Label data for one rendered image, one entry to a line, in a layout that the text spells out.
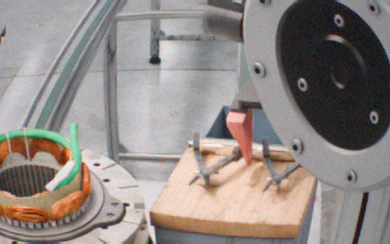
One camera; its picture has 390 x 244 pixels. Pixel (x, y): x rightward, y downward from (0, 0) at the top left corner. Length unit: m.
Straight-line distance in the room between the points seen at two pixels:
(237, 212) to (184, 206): 0.07
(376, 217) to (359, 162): 0.10
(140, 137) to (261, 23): 3.07
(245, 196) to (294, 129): 0.56
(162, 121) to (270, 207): 2.65
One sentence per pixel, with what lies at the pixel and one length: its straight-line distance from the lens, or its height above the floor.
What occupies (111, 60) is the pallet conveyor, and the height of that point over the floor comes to 0.51.
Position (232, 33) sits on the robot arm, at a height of 1.25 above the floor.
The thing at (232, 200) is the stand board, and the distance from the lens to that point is 1.04.
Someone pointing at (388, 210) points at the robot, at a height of 1.31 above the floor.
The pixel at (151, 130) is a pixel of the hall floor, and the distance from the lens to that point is 3.59.
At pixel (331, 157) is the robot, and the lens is 0.48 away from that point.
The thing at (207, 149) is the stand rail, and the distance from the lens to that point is 1.14.
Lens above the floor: 1.60
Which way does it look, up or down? 26 degrees down
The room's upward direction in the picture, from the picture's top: 1 degrees counter-clockwise
